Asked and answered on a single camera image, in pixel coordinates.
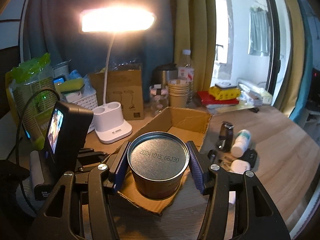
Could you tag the patterned glass jar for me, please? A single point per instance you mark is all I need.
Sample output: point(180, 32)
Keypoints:
point(159, 98)

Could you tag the brown metal tin can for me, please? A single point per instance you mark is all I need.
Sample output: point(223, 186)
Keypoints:
point(158, 161)

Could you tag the yellow green sponge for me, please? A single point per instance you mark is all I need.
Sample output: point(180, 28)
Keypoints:
point(71, 85)

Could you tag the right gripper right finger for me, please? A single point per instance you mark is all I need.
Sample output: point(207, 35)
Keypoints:
point(256, 215)

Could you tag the red book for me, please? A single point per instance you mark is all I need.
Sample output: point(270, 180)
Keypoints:
point(206, 99)

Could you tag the black car key fob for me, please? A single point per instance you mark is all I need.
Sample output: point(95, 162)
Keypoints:
point(250, 156)

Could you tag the white desk lamp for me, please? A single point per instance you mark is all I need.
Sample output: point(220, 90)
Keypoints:
point(108, 120)

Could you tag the hanging grey towel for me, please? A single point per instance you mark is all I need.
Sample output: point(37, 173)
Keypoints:
point(259, 32)

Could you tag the white pill bottle teal label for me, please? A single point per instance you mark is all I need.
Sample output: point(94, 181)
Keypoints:
point(241, 143)

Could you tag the green snack bag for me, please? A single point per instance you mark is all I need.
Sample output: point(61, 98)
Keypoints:
point(27, 98)

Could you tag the white power bank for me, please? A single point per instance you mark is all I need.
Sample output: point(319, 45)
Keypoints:
point(225, 85)

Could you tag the stainless steel thermos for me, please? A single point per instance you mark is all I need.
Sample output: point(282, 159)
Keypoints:
point(164, 73)

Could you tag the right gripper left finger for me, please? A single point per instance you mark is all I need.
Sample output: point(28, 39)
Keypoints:
point(60, 216)

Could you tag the yellow tissue pack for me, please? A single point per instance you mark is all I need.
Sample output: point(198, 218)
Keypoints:
point(224, 94)

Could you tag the black action camera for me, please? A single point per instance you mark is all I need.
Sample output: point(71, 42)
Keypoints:
point(65, 136)

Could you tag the clear water bottle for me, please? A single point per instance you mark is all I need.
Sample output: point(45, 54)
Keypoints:
point(185, 69)

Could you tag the white small jar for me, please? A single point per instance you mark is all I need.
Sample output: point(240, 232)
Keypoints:
point(240, 166)

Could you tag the stack of paper cups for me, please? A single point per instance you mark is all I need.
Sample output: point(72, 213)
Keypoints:
point(178, 93)

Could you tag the white woven plastic basket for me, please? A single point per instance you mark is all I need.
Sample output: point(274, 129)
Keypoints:
point(78, 98)

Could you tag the black scissors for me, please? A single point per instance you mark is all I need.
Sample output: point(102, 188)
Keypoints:
point(254, 109)

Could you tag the brown lamp carton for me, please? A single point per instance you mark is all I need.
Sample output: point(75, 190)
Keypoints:
point(125, 86)

